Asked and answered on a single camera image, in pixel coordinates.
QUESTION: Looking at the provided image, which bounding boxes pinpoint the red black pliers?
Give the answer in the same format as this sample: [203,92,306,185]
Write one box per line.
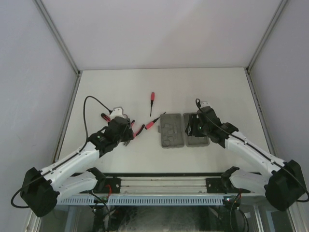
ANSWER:
[123,120,145,146]

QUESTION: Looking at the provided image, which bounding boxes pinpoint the grey plastic tool case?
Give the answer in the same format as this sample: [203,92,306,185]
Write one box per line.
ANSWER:
[158,113,210,148]

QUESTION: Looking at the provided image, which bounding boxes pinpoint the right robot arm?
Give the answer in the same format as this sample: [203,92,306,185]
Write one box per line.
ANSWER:
[185,106,309,211]

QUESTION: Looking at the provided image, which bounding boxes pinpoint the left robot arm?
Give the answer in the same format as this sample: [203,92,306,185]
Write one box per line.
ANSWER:
[20,116,134,218]

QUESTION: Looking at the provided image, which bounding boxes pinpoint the red utility knife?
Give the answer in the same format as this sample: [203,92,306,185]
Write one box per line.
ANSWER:
[101,113,111,122]

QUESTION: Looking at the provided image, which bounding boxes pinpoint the red screwdriver lower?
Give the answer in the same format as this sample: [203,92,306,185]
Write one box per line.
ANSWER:
[144,116,161,130]

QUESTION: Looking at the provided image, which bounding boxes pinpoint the red screwdriver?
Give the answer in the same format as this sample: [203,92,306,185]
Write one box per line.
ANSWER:
[150,92,155,116]
[144,116,161,130]

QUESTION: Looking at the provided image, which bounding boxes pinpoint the red screwdriver upper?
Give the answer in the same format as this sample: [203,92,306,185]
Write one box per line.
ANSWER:
[150,92,155,116]

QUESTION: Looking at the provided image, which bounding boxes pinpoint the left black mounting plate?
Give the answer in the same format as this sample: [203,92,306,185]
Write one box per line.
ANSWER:
[93,177,121,194]

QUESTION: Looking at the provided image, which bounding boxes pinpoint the black mounting plate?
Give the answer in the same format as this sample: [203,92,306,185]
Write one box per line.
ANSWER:
[206,177,240,194]
[93,177,121,194]

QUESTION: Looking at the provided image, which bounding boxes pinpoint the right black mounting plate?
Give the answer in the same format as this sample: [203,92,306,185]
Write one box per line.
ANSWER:
[206,177,240,194]

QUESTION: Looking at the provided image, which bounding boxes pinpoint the right black cable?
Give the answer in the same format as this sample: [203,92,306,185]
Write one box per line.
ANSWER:
[195,98,309,203]

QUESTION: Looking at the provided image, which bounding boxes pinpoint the black cable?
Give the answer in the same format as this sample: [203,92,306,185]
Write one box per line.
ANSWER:
[195,98,309,203]
[10,96,114,208]

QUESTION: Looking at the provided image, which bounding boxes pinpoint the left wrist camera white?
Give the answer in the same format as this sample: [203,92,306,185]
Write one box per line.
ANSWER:
[110,107,128,120]

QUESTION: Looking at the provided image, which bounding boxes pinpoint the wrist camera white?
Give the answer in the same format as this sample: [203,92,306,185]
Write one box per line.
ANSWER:
[110,107,128,120]
[200,101,211,108]

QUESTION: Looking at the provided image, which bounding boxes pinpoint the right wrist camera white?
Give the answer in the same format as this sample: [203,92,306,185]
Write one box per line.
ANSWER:
[200,101,211,108]

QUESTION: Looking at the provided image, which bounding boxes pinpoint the right aluminium frame post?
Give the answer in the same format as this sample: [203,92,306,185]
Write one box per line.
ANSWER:
[244,0,290,155]

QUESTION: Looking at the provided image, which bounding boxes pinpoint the aluminium frame post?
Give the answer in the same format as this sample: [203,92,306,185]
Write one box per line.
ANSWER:
[244,0,290,155]
[33,0,80,155]

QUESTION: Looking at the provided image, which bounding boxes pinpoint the aluminium front rail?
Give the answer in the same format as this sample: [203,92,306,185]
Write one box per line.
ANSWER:
[55,175,268,194]

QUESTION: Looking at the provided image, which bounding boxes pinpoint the grey slotted cable duct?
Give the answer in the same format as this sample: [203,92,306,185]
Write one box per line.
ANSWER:
[58,195,225,206]

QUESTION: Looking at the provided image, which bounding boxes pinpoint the left black cable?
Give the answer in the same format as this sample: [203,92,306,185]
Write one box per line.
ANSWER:
[10,96,114,208]

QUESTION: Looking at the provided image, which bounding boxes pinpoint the left aluminium frame post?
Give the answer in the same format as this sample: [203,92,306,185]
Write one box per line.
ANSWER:
[33,0,80,155]

